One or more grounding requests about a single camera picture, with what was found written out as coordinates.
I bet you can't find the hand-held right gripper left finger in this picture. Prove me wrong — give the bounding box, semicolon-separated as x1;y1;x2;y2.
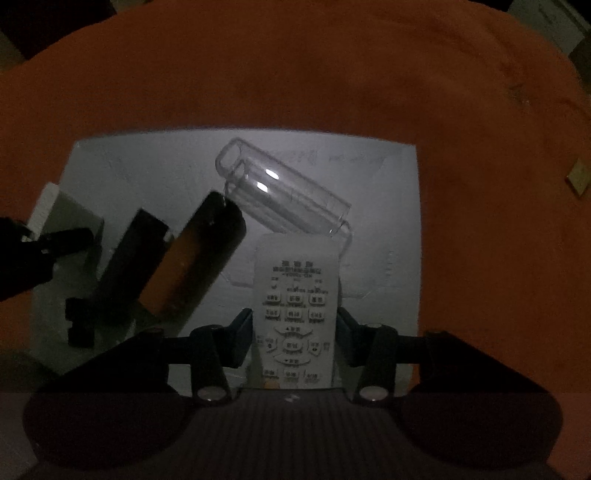
38;308;254;408

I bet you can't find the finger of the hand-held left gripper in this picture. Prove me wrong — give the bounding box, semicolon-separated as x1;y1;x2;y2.
33;227;95;257

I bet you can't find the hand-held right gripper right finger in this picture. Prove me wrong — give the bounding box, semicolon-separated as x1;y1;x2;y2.
336;306;551;407

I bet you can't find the white box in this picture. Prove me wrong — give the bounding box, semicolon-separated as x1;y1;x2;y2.
27;182;105;280

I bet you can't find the white remote control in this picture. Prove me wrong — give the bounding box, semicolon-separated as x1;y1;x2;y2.
249;232;341;389

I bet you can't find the black case with orange lining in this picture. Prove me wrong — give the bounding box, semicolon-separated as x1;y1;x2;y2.
96;191;247;335

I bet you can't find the clear plastic tube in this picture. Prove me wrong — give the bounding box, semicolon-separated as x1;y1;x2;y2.
215;137;354;252

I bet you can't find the white flat board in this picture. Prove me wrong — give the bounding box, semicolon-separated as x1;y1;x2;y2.
25;127;423;398

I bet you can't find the orange blanket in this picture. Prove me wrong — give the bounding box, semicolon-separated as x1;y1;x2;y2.
0;0;591;480

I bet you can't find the small tan block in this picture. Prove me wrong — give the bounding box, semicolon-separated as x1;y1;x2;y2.
565;158;591;199

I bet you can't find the white cabinet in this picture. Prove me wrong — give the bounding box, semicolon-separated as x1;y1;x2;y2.
507;0;591;55

